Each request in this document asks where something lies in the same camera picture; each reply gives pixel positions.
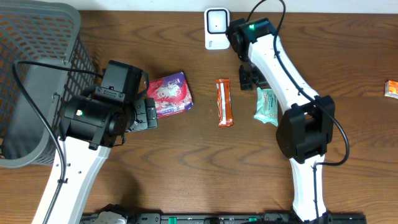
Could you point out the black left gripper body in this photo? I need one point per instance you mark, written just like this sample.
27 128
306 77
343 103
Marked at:
150 113

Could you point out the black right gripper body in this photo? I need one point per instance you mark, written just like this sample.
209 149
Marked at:
249 78

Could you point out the red purple snack packet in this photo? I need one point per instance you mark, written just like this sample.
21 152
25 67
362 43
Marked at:
171 95

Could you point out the light teal wipes packet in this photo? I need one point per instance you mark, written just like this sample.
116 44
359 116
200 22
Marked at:
267 106

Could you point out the orange brown snack bar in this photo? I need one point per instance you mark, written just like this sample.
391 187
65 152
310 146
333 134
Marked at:
224 102

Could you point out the small orange tissue pack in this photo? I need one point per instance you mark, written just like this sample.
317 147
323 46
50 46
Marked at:
391 89

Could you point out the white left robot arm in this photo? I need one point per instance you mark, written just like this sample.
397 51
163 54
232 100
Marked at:
88 131

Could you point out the white barcode scanner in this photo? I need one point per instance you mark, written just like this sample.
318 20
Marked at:
216 21

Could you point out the grey plastic mesh basket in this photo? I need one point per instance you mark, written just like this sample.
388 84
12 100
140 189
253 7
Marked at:
54 66

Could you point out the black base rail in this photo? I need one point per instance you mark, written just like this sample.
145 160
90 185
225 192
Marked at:
155 218

